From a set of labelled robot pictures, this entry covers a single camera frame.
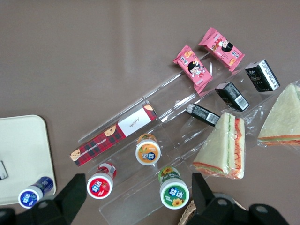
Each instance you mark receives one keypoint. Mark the small black carton box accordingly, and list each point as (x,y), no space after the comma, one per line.
(262,76)
(230,96)
(204,114)

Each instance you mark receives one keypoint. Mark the pink cartoon snack pack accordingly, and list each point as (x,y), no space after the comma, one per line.
(193,69)
(222,49)

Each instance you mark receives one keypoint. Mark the plastic triangle sandwich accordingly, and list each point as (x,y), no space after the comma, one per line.
(218,150)
(283,117)

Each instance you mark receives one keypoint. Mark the flat wicker basket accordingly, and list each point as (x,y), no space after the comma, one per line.
(188,213)

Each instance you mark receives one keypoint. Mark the clear acrylic tiered stand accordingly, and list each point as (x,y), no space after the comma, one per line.
(168,131)

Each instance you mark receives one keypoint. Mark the blue gum bottle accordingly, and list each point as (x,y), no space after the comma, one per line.
(28,197)

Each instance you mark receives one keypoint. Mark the beige rectangular serving tray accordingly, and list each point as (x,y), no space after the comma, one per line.
(23,145)

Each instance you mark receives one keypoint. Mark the green gum bottle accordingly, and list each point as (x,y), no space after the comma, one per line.
(174,197)

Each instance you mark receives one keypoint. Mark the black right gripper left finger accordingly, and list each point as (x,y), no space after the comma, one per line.
(68,199)

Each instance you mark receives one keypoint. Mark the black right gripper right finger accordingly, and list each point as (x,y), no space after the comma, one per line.
(206,206)

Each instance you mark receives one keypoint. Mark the red gum bottle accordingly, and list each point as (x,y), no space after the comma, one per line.
(99,186)

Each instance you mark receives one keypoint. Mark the orange gum bottle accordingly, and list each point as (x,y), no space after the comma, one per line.
(147,153)

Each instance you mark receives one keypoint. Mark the red plaid cookie box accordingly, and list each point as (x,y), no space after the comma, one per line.
(105,140)

